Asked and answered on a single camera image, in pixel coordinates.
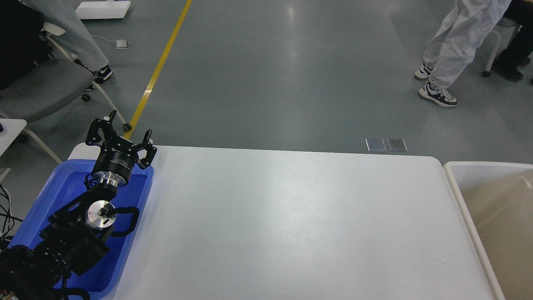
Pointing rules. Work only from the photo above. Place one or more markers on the right metal floor plate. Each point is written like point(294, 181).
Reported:
point(397, 145)

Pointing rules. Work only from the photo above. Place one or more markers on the left metal floor plate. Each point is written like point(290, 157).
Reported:
point(375, 145)

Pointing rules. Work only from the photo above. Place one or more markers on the metal floor plate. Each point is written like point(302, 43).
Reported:
point(397, 145)
point(375, 145)

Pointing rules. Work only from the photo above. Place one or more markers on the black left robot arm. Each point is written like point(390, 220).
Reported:
point(75, 238)

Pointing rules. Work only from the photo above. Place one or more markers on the person in white trousers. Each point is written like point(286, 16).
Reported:
point(454, 45)

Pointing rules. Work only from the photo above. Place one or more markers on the small white side table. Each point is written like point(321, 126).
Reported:
point(11, 129)

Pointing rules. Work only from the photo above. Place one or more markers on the white foam block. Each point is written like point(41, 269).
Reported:
point(104, 9)

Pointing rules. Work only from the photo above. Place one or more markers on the beige plastic bin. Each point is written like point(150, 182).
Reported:
point(496, 202)

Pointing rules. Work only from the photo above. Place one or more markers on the blue plastic bin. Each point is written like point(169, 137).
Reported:
point(66, 183)

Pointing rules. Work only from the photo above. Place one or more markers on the person in grey trousers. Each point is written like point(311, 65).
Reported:
point(76, 38)

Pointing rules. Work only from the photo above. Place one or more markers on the white power adapter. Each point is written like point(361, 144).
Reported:
point(122, 44)

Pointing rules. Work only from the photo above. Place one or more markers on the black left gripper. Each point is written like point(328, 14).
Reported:
point(117, 159)

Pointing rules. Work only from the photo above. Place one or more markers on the white chair with casters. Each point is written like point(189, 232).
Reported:
point(503, 23)

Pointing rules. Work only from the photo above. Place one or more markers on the grey office chair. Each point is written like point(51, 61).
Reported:
point(52, 85)

